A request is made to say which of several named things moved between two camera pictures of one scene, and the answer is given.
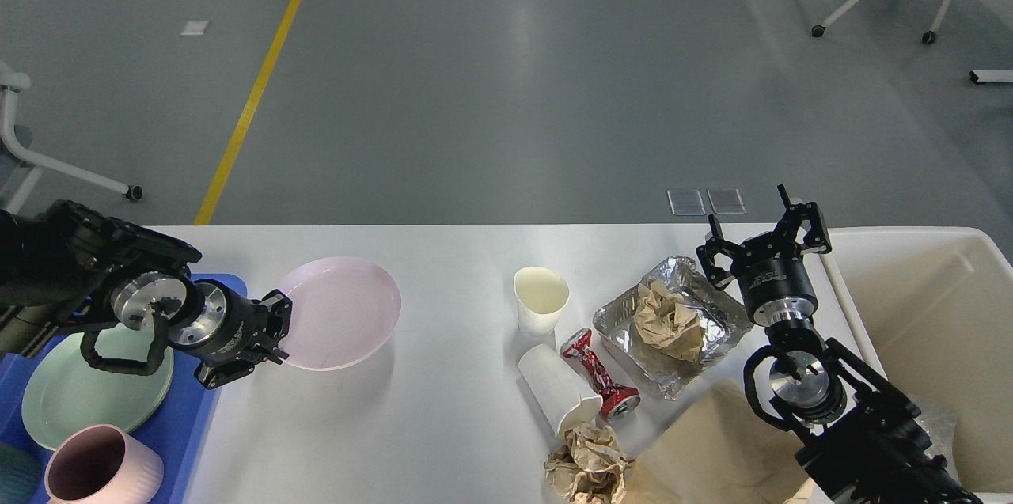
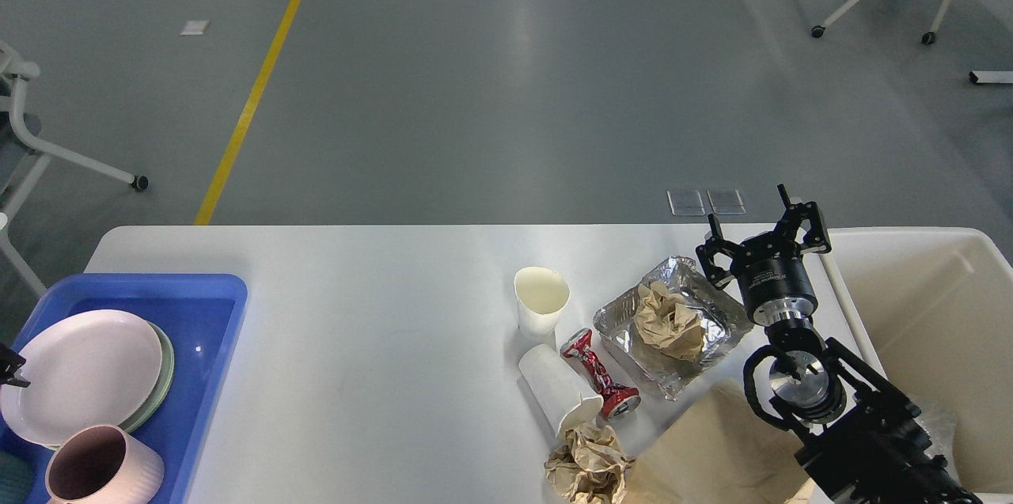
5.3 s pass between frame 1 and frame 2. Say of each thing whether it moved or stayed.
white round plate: moved
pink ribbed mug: stayed
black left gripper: moved
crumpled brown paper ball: stayed
